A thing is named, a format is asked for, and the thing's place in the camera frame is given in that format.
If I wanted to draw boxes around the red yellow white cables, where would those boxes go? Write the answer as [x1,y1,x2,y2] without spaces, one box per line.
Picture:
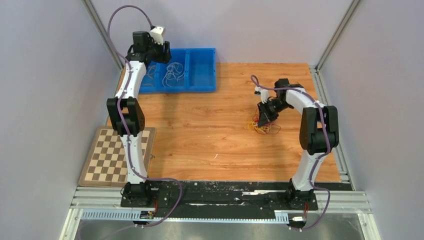
[244,114,282,136]

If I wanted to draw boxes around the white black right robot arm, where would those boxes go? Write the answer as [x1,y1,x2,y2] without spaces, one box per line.
[250,75,339,210]

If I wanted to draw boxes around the wooden chessboard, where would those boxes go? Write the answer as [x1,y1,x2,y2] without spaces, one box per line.
[78,125,157,188]

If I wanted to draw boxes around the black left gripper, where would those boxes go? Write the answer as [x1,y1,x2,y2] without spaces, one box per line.
[146,37,174,65]

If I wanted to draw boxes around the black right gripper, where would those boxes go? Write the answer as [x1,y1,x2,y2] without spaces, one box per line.
[257,99,291,128]

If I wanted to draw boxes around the white cables in bin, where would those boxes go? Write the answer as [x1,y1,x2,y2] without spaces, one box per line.
[161,61,186,88]

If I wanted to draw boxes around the yellow cable in bin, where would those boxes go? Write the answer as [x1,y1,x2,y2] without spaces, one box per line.
[144,64,158,88]

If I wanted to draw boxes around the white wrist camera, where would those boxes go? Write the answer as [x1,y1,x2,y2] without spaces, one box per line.
[149,25,166,45]
[254,86,270,104]

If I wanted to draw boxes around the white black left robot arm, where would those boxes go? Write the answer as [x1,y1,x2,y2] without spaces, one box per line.
[106,26,172,207]

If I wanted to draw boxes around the blue three-compartment bin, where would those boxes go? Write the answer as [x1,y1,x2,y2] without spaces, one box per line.
[139,48,217,94]

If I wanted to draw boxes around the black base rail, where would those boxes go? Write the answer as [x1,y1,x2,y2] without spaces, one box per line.
[119,180,354,220]

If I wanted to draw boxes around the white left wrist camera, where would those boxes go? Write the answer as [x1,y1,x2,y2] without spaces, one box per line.
[149,25,166,45]

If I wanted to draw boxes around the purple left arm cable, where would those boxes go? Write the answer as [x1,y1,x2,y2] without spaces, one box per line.
[79,4,184,240]

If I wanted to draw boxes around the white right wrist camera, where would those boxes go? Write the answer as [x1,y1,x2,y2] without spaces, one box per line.
[254,86,270,104]

